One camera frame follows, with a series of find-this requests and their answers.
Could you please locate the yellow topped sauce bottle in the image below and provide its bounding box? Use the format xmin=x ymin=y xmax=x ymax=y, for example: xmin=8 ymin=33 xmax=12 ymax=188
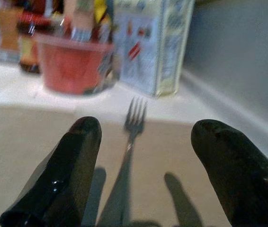
xmin=93 ymin=0 xmax=115 ymax=43

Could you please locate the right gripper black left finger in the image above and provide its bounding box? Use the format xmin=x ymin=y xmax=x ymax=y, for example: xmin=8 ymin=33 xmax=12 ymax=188
xmin=0 ymin=116 xmax=102 ymax=227

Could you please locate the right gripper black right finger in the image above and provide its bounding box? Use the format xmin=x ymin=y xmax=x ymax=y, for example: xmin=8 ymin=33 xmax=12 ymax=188
xmin=190 ymin=119 xmax=268 ymax=227

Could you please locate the red plastic tub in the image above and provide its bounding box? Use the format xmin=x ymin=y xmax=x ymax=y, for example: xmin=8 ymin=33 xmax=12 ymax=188
xmin=36 ymin=33 xmax=116 ymax=95

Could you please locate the dark jar with red lid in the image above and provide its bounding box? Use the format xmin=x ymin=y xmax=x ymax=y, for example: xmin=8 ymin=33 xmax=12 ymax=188
xmin=17 ymin=9 xmax=42 ymax=74

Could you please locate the silver metal fork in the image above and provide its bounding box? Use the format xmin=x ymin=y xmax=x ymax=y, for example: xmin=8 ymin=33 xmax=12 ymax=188
xmin=119 ymin=96 xmax=148 ymax=225

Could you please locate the beige woven placemat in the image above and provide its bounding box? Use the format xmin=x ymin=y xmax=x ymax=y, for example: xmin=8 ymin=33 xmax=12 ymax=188
xmin=0 ymin=105 xmax=232 ymax=227

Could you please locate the labelled sauce bottle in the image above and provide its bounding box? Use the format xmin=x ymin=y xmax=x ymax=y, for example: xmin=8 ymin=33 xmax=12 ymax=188
xmin=64 ymin=0 xmax=97 ymax=43

